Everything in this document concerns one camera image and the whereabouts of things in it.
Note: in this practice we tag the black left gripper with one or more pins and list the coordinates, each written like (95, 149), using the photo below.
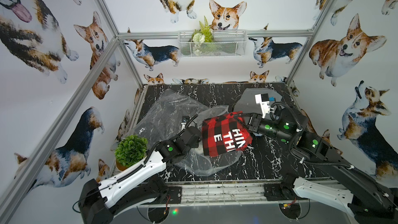
(195, 135)

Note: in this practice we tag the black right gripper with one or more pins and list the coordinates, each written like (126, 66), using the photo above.
(256, 123)

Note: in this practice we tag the clear plastic vacuum bag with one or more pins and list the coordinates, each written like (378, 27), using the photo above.
(164, 121)

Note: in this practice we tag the red garment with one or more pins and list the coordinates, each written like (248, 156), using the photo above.
(224, 134)

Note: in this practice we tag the grey shirt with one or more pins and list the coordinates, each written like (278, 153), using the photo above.
(247, 102)

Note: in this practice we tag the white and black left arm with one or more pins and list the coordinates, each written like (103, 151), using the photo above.
(100, 202)

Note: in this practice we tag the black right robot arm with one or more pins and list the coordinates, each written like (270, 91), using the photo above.
(367, 201)

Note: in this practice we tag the green potted plant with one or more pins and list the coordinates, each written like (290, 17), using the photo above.
(130, 151)

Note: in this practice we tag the fern and white flower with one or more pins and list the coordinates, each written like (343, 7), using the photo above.
(201, 41)

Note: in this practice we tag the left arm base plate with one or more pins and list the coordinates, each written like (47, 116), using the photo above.
(173, 196)

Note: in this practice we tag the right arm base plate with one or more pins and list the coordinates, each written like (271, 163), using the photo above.
(278, 192)

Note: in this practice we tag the white wire wall basket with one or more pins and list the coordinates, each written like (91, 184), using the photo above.
(215, 44)

